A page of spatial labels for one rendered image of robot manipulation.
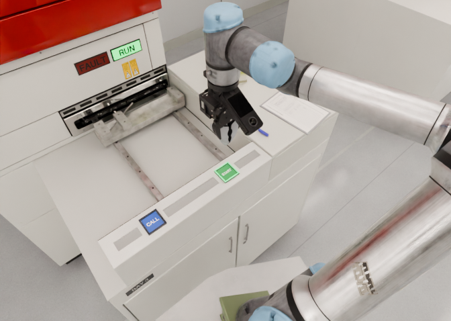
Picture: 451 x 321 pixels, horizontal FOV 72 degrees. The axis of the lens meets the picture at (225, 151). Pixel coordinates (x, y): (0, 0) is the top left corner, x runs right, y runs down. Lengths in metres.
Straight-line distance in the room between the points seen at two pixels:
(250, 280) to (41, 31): 0.91
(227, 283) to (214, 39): 0.65
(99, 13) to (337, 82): 0.75
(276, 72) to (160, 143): 0.77
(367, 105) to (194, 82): 0.80
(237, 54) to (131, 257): 0.56
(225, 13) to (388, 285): 0.50
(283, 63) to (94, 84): 0.84
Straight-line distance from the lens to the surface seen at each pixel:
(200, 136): 1.20
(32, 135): 1.29
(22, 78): 1.17
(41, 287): 2.05
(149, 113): 1.28
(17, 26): 1.05
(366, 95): 0.61
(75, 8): 1.07
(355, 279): 0.49
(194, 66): 1.35
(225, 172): 0.95
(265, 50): 0.56
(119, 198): 1.13
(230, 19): 0.60
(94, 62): 1.21
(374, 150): 2.51
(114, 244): 0.89
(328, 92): 0.63
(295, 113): 1.14
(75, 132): 1.32
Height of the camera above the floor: 1.73
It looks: 50 degrees down
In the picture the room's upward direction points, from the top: straight up
